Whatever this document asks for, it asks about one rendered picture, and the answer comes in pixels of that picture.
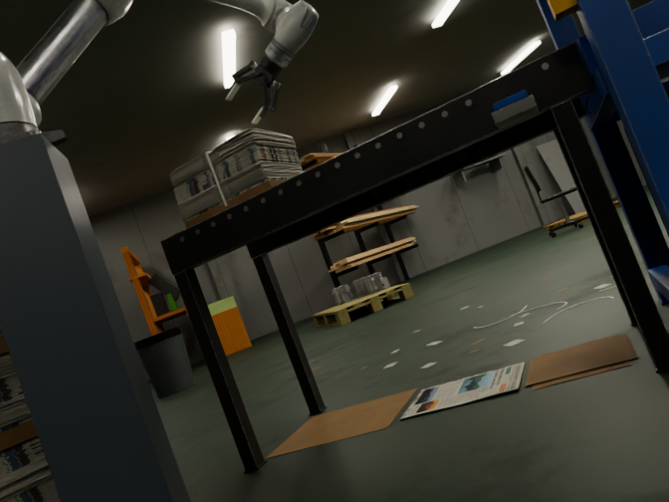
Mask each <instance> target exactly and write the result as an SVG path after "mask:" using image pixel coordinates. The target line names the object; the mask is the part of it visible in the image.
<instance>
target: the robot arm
mask: <svg viewBox="0 0 669 502"><path fill-rule="evenodd" d="M209 1H212V2H216V3H220V4H224V5H227V6H231V7H235V8H238V9H241V10H244V11H247V12H249V13H251V14H253V15H255V16H256V17H257V18H259V20H260V21H261V24H262V26H263V27H265V28H267V29H268V30H270V31H271V32H273V33H274V34H275V36H274V38H273V39H272V41H271V43H270V44H269V46H268V47H267V49H266V50H265V53H266V54H267V55H265V56H264V57H263V59H262V60H261V62H260V65H259V66H258V65H257V63H256V62H254V61H251V62H250V63H249V64H248V65H247V66H246V67H244V68H243V69H241V70H239V71H238V72H236V73H234V74H233V75H232V78H233V79H234V83H233V84H232V86H231V87H230V90H231V91H230V92H229V94H228V96H227V97H226V99H225V100H226V101H230V102H231V101H232V99H233V98H234V96H235V95H236V93H237V92H238V90H239V89H240V87H241V85H240V84H241V83H244V82H248V81H251V80H256V81H257V82H259V84H260V85H261V86H263V89H264V106H263V107H261V108H260V110H259V111H258V113H257V114H256V116H255V117H254V118H253V120H252V121H251V124H253V125H256V124H257V123H258V122H259V120H260V119H261V118H263V117H264V116H265V115H266V114H267V112H268V111H270V112H274V111H275V109H276V103H277V98H278V93H279V89H280V87H281V86H282V85H281V84H279V83H277V82H276V78H277V77H278V76H279V75H280V73H281V72H282V70H283V67H287V66H288V65H289V63H290V62H291V60H292V59H293V58H294V57H295V55H296V53H297V52H298V51H299V50H300V49H302V48H303V46H304V45H305V44H306V42H307V41H308V40H309V38H310V37H311V35H312V33H313V31H314V30H315V27H316V25H317V22H318V19H319V14H318V12H317V11H316V10H315V8H314V7H313V6H311V5H310V4H309V3H307V2H305V1H303V0H301V1H299V2H297V3H296V4H294V5H292V4H291V3H289V2H287V1H286V0H209ZM131 3H132V0H74V1H73V2H72V3H71V5H70V6H69V7H68V8H67V9H66V10H65V12H64V13H63V14H62V15H61V16H60V17H59V19H58V20H57V21H56V22H55V23H54V24H53V26H52V27H51V28H50V29H49V30H48V31H47V33H46V34H45V35H44V36H43V37H42V38H41V39H40V41H39V42H38V43H37V44H36V45H35V46H34V48H33V49H32V50H31V51H30V52H29V53H28V55H27V56H26V57H25V58H24V59H23V60H22V62H21V63H20V64H19V65H18V66H17V67H16V68H15V66H14V65H13V64H12V63H11V61H10V60H9V59H8V58H7V57H6V56H5V55H4V54H2V53H1V52H0V144H2V143H6V142H9V141H13V140H16V139H20V138H23V137H27V136H30V135H34V134H37V133H41V134H42V135H43V136H44V137H45V138H46V139H47V140H48V141H49V142H50V143H51V144H52V145H53V146H57V145H59V144H61V143H63V142H65V141H67V140H68V137H67V135H66V134H65V133H64V130H63V129H58V130H50V131H40V130H38V126H39V124H40V123H41V121H42V114H41V110H40V105H41V103H42V102H43V101H44V100H45V98H46V97H47V96H48V95H49V93H50V92H51V91H52V90H53V88H54V87H55V86H56V85H57V83H58V82H59V81H60V80H61V78H62V77H63V76H64V74H65V73H66V72H67V71H68V69H69V68H70V67H71V66H72V65H73V63H74V62H75V61H76V60H77V58H78V57H79V56H80V54H81V53H82V52H83V51H84V49H85V48H86V47H87V46H88V44H89V43H90V42H91V41H92V39H93V38H94V37H95V36H96V34H97V33H98V32H99V31H100V29H101V28H102V27H103V26H106V25H110V24H112V23H113V22H115V21H116V20H118V19H120V18H121V17H123V16H124V15H125V13H126V12H127V11H128V9H129V7H130V5H131ZM253 69H256V70H255V73H253V74H250V75H248V76H244V77H242V76H243V75H245V74H247V73H248V72H250V71H252V70H253ZM240 77H241V78H240ZM272 84H273V89H272V95H271V97H270V91H271V85H272Z"/></svg>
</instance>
